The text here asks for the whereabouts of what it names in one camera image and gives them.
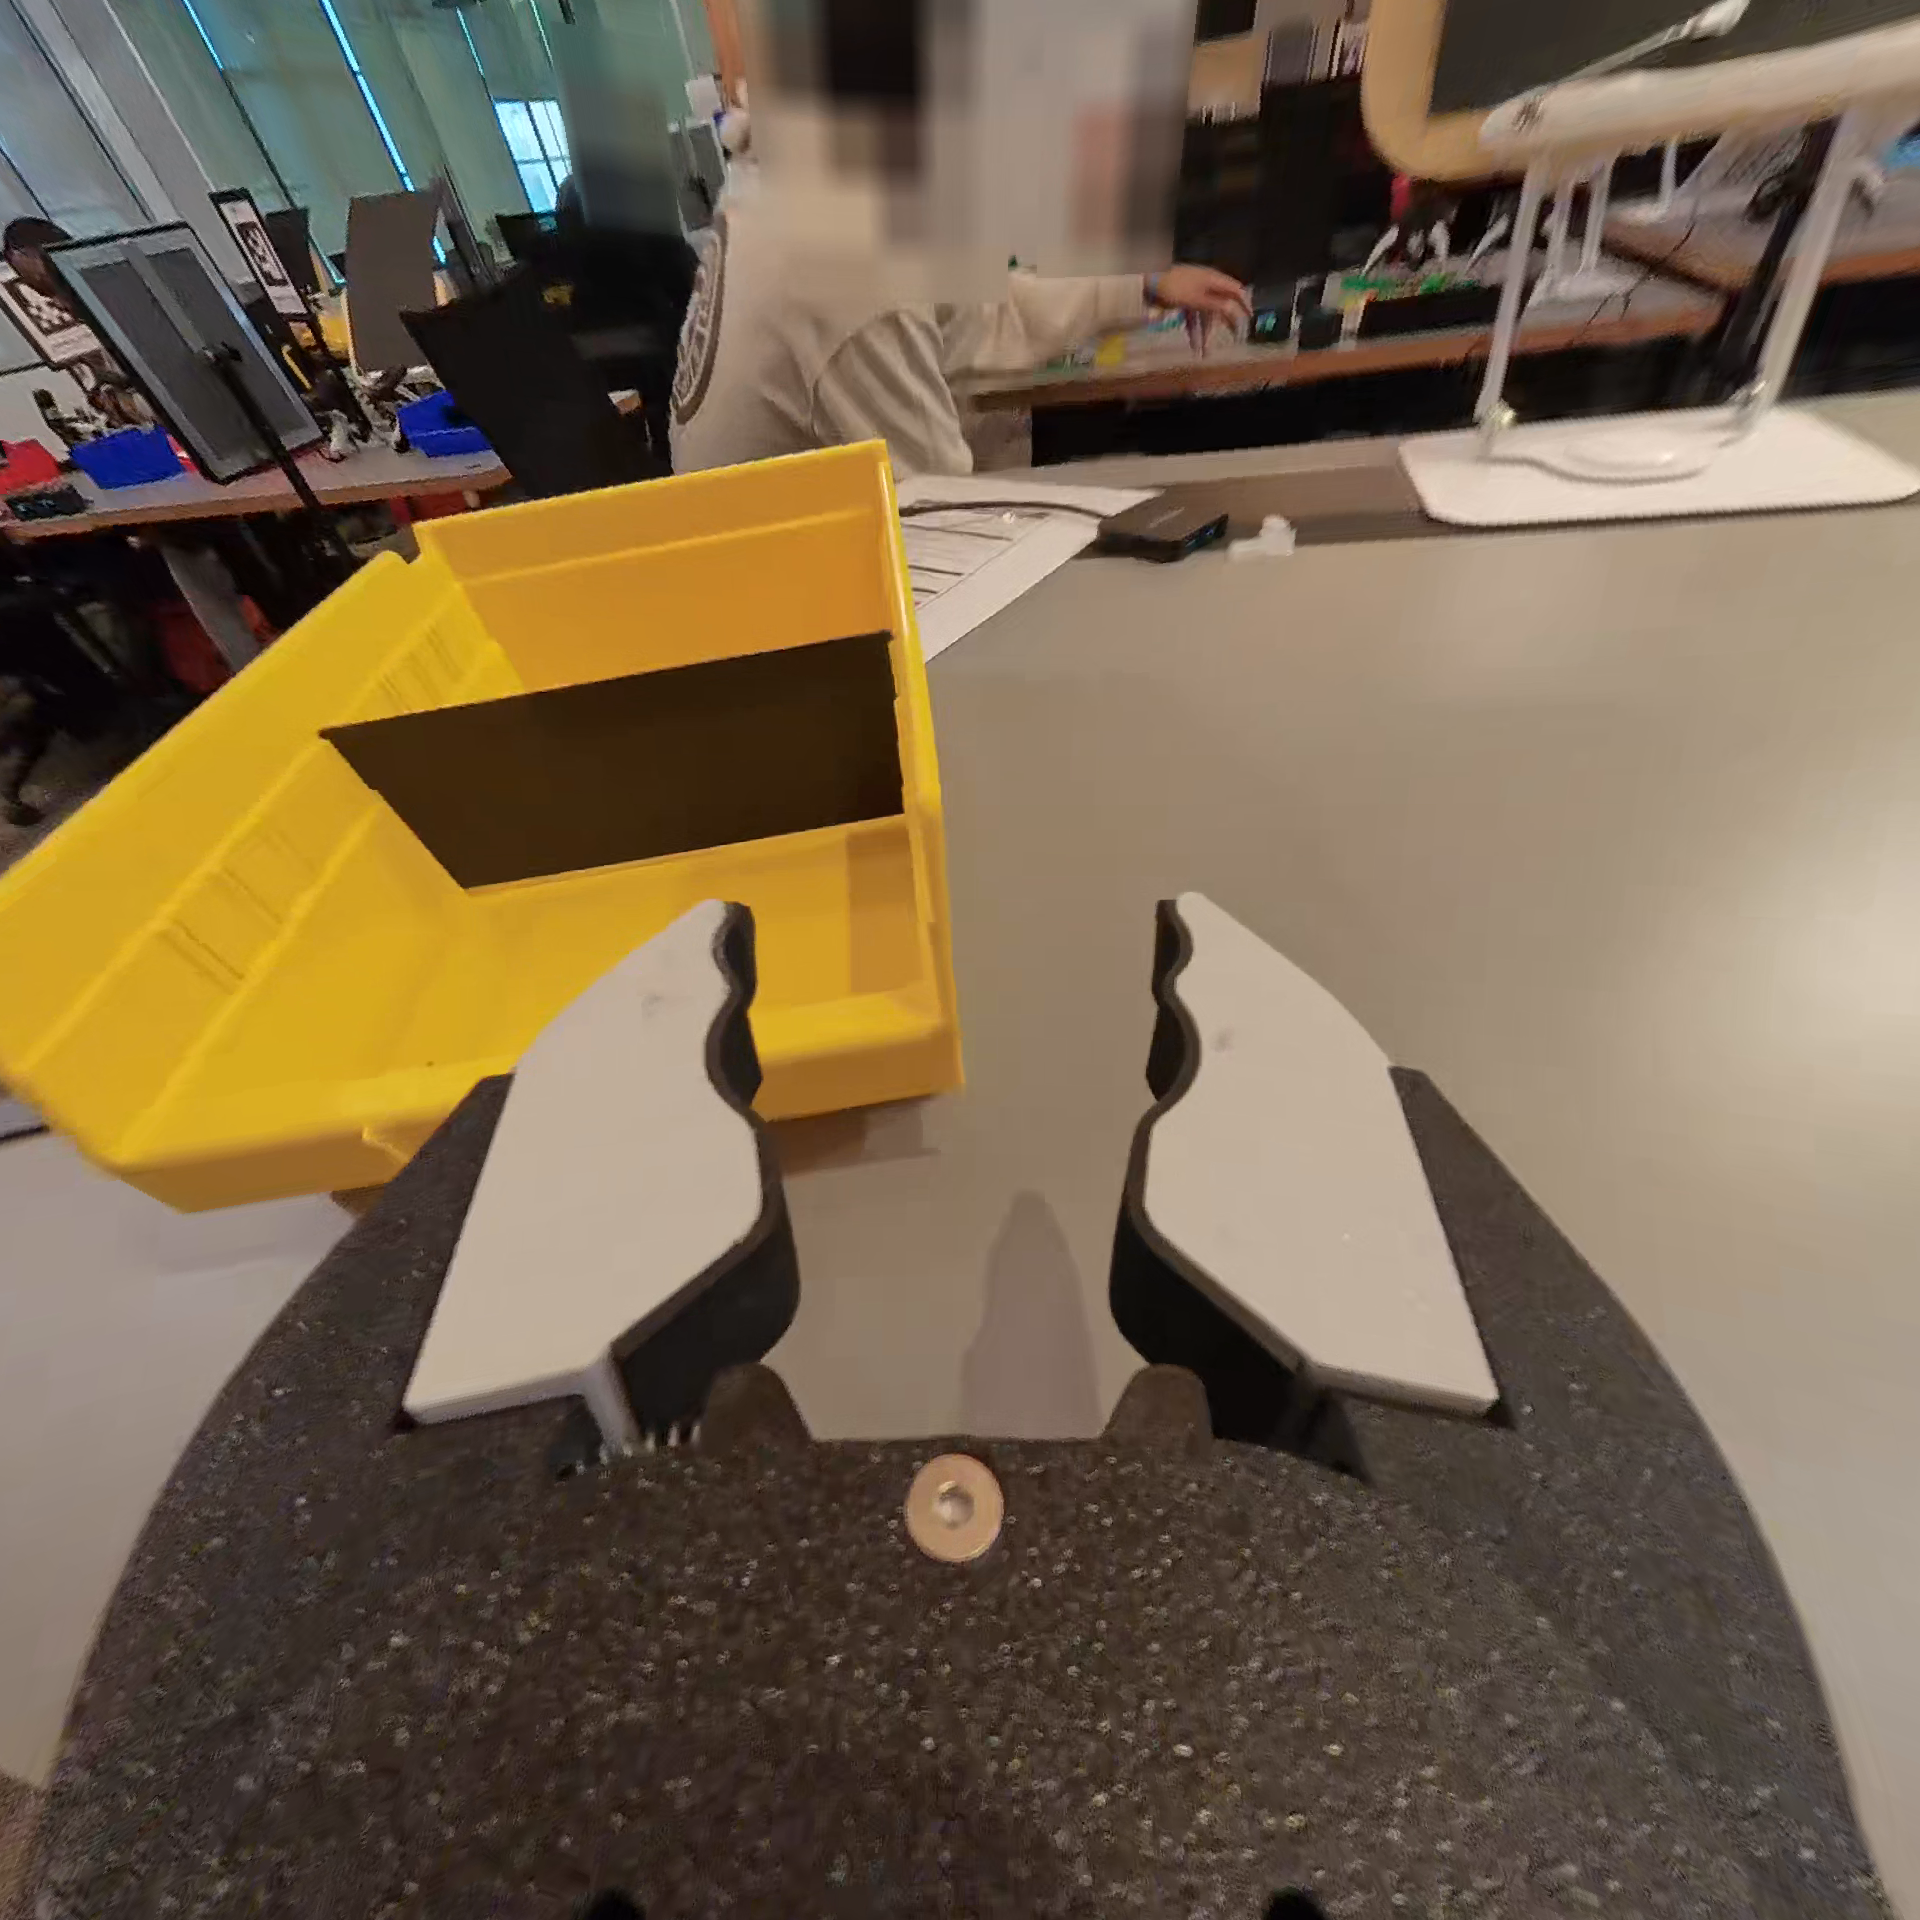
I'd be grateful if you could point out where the black monitor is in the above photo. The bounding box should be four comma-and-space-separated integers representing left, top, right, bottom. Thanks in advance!
44, 221, 328, 485
399, 275, 664, 501

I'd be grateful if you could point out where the wooden office desk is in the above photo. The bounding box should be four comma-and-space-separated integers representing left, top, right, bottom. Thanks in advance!
966, 264, 1726, 457
0, 436, 516, 679

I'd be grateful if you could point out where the white flat pad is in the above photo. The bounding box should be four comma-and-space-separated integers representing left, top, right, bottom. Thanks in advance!
1397, 406, 1920, 531

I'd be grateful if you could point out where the white stand frame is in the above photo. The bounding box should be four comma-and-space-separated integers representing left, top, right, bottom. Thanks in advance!
1472, 0, 1920, 471

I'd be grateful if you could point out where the black board wooden rim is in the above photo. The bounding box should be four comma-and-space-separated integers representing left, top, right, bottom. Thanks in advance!
1364, 0, 1920, 189

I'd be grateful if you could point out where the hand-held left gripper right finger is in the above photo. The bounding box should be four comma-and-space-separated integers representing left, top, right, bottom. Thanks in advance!
1111, 887, 1503, 1465

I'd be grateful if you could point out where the printed paper sheet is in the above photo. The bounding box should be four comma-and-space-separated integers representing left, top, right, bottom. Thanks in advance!
897, 480, 1159, 667

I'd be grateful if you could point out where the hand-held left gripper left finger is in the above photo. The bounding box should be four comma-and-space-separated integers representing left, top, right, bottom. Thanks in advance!
403, 899, 800, 1455

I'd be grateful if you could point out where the small black usb hub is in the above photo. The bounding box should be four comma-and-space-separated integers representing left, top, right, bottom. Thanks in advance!
900, 491, 1234, 566

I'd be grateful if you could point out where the yellow plastic bin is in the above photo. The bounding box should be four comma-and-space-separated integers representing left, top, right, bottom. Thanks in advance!
0, 438, 966, 1214

